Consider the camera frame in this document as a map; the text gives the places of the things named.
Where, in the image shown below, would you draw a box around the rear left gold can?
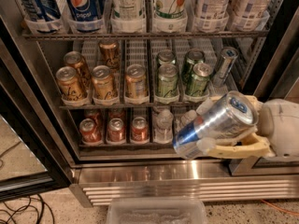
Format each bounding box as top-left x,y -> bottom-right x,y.
64,51 -> 91,90

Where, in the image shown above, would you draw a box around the white green soda can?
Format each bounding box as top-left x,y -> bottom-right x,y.
112,0 -> 143,21

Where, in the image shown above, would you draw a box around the front middle red can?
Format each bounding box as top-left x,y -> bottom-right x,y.
107,118 -> 126,142

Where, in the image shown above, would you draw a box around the column gold can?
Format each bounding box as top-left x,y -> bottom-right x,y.
125,64 -> 148,99
92,65 -> 118,100

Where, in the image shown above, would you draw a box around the rear brown gold can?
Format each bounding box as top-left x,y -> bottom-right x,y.
98,40 -> 120,71

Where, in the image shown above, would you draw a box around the front left gold can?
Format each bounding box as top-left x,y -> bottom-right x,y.
56,66 -> 87,102

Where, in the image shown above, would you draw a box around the black floor cables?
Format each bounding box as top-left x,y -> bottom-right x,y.
0,194 -> 55,224

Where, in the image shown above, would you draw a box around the rear left red can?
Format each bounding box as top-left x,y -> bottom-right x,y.
84,109 -> 103,127

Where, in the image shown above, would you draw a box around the front light green can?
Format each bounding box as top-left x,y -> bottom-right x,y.
156,63 -> 178,98

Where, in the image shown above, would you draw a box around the left blue pepsi can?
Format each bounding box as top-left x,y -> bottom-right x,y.
21,0 -> 61,22

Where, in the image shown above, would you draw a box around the water bottle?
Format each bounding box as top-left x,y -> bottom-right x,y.
154,109 -> 174,144
176,110 -> 197,132

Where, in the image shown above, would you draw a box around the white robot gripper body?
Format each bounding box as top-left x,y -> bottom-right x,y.
258,99 -> 299,157

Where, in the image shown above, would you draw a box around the dark green can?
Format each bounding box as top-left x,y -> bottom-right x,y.
181,49 -> 206,85
185,63 -> 213,97

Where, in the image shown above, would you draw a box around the right white blue can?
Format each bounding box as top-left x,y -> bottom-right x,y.
229,0 -> 278,20

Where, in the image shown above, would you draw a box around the front dark green can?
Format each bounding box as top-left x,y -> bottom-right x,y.
185,63 -> 213,97

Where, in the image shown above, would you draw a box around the silver redbull can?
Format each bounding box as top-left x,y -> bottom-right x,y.
212,47 -> 239,87
173,91 -> 258,160

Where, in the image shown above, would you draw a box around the rear dark green can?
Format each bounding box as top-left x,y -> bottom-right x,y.
181,49 -> 206,85

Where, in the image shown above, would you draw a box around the white blue can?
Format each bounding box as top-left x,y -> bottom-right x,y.
194,0 -> 229,20
229,0 -> 278,20

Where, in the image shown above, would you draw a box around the clear plastic bin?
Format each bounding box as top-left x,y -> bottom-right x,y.
106,197 -> 208,224

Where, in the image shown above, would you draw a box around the light green can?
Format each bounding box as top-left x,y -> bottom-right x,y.
156,63 -> 178,98
156,49 -> 177,67

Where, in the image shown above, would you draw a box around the open glass fridge door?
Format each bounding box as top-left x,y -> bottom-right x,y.
0,88 -> 70,202

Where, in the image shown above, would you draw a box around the front left red can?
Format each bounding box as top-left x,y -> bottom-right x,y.
79,119 -> 102,143

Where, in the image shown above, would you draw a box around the rear middle red can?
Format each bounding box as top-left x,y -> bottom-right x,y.
108,108 -> 126,121

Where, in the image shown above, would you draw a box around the middle water bottle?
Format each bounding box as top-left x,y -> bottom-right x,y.
176,110 -> 197,132

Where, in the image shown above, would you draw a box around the left water bottle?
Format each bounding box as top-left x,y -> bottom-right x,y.
154,109 -> 174,144

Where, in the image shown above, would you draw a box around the rear light green can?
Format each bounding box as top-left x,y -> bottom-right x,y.
156,49 -> 177,67

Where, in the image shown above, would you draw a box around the blue pepsi logo can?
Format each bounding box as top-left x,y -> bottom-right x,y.
66,0 -> 102,21

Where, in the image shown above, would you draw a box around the red can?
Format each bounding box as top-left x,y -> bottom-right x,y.
79,119 -> 102,143
108,108 -> 126,121
131,117 -> 149,142
84,109 -> 103,127
107,118 -> 126,142

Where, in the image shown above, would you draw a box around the white 7up can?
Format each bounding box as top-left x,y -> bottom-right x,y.
155,0 -> 185,20

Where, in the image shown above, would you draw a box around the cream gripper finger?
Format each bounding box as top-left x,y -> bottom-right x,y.
196,133 -> 274,159
196,95 -> 263,115

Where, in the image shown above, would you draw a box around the orange floor cable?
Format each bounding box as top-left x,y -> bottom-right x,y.
260,199 -> 299,217

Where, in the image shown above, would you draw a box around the front right red can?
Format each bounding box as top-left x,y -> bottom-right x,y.
131,117 -> 149,142

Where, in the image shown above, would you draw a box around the left white blue can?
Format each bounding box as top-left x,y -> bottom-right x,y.
194,0 -> 229,20

